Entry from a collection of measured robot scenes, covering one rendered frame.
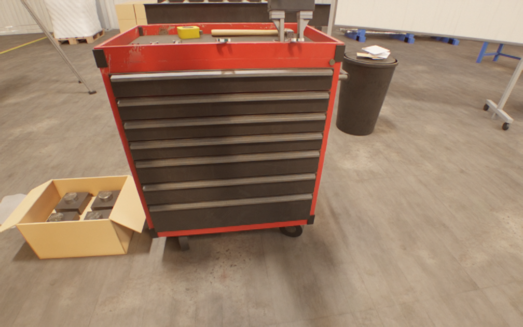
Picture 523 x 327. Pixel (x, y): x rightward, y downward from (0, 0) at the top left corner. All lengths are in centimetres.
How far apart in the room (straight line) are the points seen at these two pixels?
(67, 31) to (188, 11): 408
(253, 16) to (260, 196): 308
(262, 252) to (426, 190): 118
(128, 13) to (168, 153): 617
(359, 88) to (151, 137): 170
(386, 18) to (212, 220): 257
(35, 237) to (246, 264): 96
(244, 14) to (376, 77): 218
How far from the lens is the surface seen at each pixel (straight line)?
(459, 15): 322
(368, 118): 238
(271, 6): 85
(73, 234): 146
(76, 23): 736
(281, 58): 85
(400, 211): 176
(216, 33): 118
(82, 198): 164
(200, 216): 114
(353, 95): 229
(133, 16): 699
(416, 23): 314
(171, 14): 385
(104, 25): 927
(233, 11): 385
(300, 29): 88
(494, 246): 186
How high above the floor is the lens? 109
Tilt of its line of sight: 35 degrees down
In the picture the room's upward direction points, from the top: 1 degrees clockwise
